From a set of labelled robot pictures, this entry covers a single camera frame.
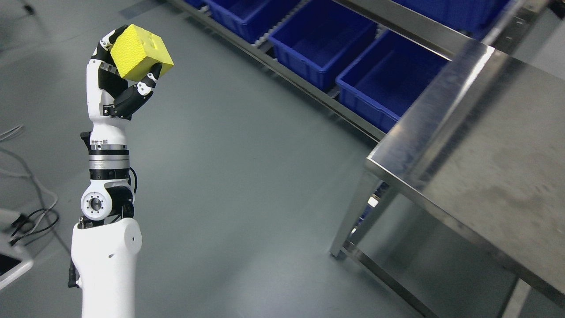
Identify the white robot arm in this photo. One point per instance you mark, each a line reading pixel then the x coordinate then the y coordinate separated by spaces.
pixel 106 240

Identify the blue plastic bin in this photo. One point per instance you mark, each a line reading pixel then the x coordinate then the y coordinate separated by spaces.
pixel 250 19
pixel 386 79
pixel 320 40

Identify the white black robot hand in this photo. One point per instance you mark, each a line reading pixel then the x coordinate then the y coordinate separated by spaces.
pixel 111 101

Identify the yellow foam block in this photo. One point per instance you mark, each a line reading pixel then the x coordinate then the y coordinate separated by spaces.
pixel 136 50

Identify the stainless steel table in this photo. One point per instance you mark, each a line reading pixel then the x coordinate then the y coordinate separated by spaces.
pixel 482 151

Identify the white device corner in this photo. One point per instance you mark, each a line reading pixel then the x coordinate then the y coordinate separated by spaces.
pixel 15 259

